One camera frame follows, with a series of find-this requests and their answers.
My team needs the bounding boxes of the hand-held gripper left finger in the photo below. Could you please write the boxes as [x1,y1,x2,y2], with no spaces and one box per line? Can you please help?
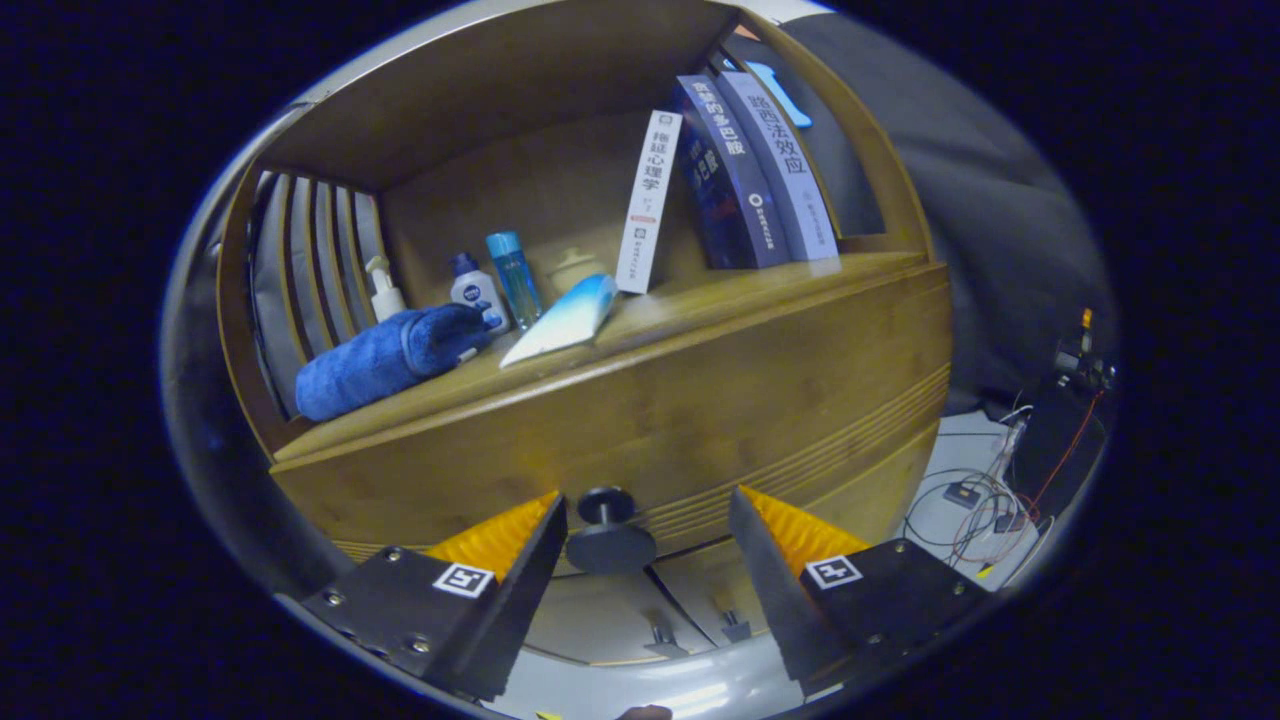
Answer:
[300,490,569,703]

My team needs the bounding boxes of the wooden cabinet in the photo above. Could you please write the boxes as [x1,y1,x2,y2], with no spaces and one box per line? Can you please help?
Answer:
[215,0,953,691]

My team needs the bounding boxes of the lavender book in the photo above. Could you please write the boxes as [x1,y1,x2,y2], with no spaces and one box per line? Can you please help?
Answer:
[718,71,841,263]

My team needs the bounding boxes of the white lotion bottle blue cap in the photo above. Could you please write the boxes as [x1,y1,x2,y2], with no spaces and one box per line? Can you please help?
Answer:
[448,252,511,336]

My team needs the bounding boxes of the white pump bottle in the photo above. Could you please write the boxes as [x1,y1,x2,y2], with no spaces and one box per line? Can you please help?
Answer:
[365,256,408,323]

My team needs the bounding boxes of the white book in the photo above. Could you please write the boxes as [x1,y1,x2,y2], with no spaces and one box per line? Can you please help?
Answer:
[615,110,684,295]

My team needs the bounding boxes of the blue white cosmetic tube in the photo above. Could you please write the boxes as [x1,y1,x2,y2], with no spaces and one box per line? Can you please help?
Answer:
[499,273,619,370]

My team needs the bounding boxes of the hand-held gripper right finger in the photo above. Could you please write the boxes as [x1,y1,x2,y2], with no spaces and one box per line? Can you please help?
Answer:
[728,485,991,699]

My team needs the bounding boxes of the dark blue book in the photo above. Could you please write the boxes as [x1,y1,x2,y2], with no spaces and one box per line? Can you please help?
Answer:
[675,74,791,270]

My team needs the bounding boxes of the wooden drawer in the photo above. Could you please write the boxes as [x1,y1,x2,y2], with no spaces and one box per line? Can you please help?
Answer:
[270,262,953,563]

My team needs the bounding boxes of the wooden countertop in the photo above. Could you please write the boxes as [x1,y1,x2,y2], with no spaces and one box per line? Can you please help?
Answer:
[272,250,931,463]

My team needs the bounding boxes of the red wire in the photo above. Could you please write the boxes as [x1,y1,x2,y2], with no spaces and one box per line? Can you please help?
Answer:
[950,390,1106,561]

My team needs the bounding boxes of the black round drawer knob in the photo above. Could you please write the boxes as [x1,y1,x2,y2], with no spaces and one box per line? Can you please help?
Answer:
[565,487,658,576]

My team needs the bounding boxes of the blue folded towel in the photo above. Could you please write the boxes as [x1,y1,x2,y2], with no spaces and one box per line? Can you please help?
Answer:
[295,303,493,422]

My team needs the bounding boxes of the beige lidded tea cup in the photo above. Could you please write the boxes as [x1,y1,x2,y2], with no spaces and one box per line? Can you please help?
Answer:
[548,247,607,296]

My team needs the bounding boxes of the clear blue bottle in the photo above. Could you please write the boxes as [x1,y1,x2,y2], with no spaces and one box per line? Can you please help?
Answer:
[486,231,544,330]

